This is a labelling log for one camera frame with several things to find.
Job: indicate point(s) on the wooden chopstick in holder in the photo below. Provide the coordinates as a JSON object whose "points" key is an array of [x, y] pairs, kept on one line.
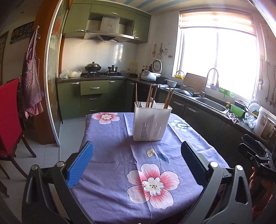
{"points": [[171, 93], [149, 98], [153, 98], [167, 97], [148, 95]]}

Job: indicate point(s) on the white rice cooker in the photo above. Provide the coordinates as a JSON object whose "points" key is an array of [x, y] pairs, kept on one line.
{"points": [[151, 75]]}

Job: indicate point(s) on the black wok with lid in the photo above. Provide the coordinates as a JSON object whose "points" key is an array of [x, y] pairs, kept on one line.
{"points": [[92, 67]]}

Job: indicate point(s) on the steel sink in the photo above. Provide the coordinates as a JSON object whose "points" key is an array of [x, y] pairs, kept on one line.
{"points": [[212, 104]]}

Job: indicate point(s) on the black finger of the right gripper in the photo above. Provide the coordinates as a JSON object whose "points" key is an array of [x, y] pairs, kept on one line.
{"points": [[255, 152]]}

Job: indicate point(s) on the white plastic bucket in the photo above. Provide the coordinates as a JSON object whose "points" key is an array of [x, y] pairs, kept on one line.
{"points": [[265, 124]]}

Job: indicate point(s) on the checkered apron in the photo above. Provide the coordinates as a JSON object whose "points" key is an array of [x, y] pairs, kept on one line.
{"points": [[32, 90]]}

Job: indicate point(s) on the green plastic basin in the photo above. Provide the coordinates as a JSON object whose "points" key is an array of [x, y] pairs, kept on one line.
{"points": [[237, 110]]}

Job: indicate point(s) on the white plastic utensil holder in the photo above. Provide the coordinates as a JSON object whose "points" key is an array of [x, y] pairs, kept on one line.
{"points": [[149, 124]]}

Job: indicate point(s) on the small steel pot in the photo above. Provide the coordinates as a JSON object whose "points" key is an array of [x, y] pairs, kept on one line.
{"points": [[112, 68]]}

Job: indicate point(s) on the gas stove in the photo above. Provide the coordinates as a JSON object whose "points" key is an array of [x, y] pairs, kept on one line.
{"points": [[102, 74]]}

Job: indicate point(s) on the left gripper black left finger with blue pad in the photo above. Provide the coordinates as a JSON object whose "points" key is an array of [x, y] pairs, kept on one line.
{"points": [[67, 174]]}

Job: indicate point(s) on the purple floral tablecloth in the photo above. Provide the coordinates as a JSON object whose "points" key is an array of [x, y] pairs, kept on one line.
{"points": [[129, 181]]}

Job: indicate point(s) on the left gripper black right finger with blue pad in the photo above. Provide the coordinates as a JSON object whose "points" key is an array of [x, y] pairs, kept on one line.
{"points": [[207, 175]]}

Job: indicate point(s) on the person's right hand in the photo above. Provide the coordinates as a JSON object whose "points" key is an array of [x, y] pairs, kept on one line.
{"points": [[260, 189]]}

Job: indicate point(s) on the white bowl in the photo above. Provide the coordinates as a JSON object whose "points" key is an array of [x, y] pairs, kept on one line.
{"points": [[171, 84]]}

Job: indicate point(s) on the black inner pot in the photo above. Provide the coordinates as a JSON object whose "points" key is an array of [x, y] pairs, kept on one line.
{"points": [[161, 80]]}

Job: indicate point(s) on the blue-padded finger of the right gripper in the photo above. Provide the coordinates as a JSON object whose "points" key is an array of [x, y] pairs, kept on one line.
{"points": [[253, 142]]}

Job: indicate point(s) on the red chair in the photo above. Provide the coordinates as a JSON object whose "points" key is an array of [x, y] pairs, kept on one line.
{"points": [[11, 130]]}

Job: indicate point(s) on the steel range hood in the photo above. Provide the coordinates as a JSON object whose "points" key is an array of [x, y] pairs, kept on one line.
{"points": [[109, 29]]}

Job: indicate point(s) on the wooden cutting board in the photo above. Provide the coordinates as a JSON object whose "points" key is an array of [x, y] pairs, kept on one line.
{"points": [[195, 81]]}

